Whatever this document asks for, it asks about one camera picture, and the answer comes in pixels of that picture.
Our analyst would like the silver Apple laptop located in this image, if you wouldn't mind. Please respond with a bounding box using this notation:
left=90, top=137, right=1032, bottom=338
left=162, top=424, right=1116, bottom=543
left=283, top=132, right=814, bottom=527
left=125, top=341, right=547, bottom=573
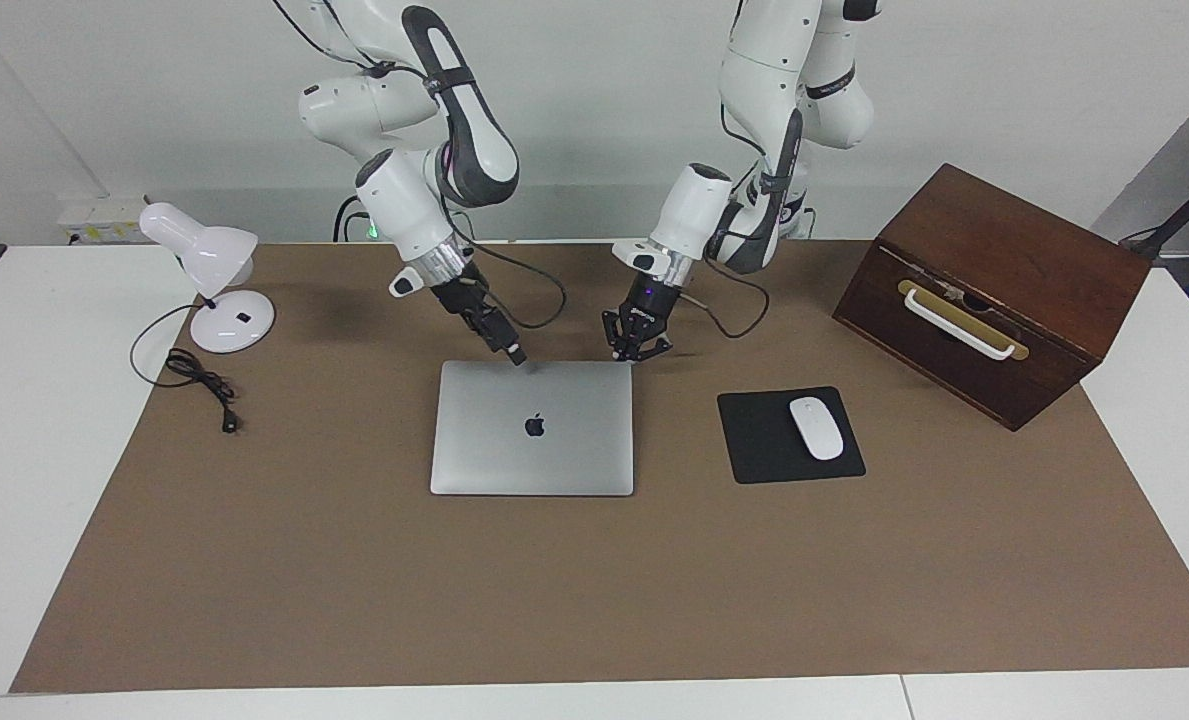
left=430, top=361, right=635, bottom=498

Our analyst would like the black mouse pad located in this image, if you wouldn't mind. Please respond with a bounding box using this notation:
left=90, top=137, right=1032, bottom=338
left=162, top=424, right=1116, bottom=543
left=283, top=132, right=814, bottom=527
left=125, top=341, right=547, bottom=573
left=717, top=386, right=867, bottom=486

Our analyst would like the white computer mouse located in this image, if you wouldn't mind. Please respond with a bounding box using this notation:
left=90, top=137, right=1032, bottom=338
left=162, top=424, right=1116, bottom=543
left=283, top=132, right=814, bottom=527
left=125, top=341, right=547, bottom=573
left=789, top=397, right=845, bottom=462

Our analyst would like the brown table mat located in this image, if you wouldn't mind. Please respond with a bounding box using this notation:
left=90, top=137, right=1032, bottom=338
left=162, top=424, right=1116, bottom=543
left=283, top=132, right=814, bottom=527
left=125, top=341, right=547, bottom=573
left=9, top=240, right=1189, bottom=694

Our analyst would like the white desk lamp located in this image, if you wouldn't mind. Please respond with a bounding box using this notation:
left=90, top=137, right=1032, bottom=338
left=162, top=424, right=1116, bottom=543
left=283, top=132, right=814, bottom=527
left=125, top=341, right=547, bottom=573
left=139, top=202, right=277, bottom=354

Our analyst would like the white power strip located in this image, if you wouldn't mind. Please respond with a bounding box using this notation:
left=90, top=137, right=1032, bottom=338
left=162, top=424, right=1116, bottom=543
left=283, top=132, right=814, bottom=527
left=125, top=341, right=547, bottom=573
left=58, top=197, right=147, bottom=244

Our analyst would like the dark brown wooden box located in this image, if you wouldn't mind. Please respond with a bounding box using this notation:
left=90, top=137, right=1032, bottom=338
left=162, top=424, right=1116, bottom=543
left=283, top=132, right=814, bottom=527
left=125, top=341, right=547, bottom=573
left=832, top=163, right=1153, bottom=432

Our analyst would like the black tripod leg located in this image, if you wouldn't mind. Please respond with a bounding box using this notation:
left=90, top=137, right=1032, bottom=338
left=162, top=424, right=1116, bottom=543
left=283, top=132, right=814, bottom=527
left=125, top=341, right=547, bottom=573
left=1119, top=158, right=1189, bottom=263

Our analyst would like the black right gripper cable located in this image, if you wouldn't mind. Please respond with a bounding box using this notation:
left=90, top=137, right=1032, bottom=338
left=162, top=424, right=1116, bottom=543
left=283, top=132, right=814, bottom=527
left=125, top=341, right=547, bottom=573
left=444, top=200, right=567, bottom=331

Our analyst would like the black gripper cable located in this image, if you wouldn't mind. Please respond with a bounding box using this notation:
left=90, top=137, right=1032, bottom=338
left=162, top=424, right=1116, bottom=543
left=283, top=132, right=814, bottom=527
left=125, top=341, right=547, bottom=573
left=444, top=200, right=567, bottom=331
left=679, top=255, right=770, bottom=339

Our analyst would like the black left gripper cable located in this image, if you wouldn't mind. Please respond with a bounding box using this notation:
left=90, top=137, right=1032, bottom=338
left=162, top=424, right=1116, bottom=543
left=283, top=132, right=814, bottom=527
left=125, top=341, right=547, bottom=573
left=679, top=255, right=770, bottom=339

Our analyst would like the black lamp power cable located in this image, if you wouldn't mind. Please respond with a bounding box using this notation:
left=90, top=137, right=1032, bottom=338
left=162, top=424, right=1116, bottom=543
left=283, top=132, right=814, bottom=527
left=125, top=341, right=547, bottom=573
left=130, top=303, right=242, bottom=435

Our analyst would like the white box handle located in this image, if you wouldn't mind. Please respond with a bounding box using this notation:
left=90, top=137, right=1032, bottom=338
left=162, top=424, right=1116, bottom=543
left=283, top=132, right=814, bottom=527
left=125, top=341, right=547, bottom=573
left=902, top=288, right=1016, bottom=361

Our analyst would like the gold box handle plate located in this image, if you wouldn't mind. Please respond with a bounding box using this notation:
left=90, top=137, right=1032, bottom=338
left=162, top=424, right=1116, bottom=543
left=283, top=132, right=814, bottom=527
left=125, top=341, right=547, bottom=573
left=897, top=279, right=1031, bottom=362

